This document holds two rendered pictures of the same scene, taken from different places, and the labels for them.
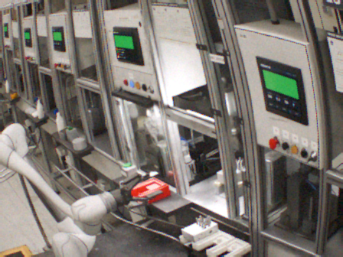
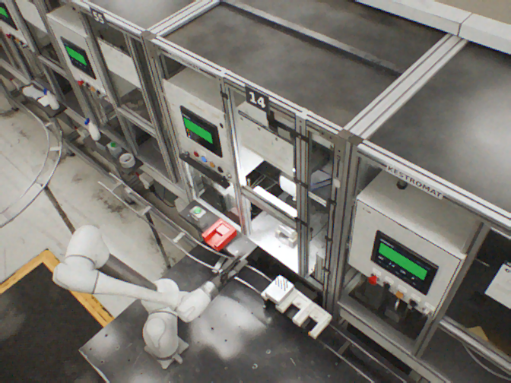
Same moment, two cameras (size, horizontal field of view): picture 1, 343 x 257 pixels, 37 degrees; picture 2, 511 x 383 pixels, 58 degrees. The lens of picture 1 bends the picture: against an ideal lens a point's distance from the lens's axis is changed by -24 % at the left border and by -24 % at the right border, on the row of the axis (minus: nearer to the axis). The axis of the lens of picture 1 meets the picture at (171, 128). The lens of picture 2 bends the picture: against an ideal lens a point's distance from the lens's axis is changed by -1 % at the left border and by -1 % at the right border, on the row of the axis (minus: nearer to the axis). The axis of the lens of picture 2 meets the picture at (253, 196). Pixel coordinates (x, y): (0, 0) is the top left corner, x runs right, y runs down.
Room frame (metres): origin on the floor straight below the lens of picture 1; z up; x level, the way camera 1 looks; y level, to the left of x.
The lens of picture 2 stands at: (1.09, 0.33, 3.15)
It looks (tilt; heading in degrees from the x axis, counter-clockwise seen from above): 50 degrees down; 346
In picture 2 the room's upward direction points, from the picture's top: 7 degrees counter-clockwise
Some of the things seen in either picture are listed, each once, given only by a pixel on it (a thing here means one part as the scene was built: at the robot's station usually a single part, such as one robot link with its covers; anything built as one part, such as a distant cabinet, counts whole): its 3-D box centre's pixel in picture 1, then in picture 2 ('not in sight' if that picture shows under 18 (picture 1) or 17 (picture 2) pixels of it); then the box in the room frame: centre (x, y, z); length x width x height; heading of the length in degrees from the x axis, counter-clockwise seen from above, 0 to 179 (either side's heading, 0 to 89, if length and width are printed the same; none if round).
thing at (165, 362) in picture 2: not in sight; (168, 348); (2.23, 0.62, 0.71); 0.22 x 0.18 x 0.06; 28
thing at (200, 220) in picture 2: (132, 176); (200, 216); (2.82, 0.23, 0.97); 0.08 x 0.08 x 0.12; 28
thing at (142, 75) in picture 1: (148, 42); (216, 121); (2.87, 0.03, 1.60); 0.42 x 0.29 x 0.46; 28
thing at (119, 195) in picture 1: (121, 196); (220, 280); (2.28, 0.25, 1.12); 0.09 x 0.07 x 0.08; 118
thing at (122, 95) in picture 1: (131, 95); (204, 168); (2.80, 0.15, 1.37); 0.36 x 0.04 x 0.04; 28
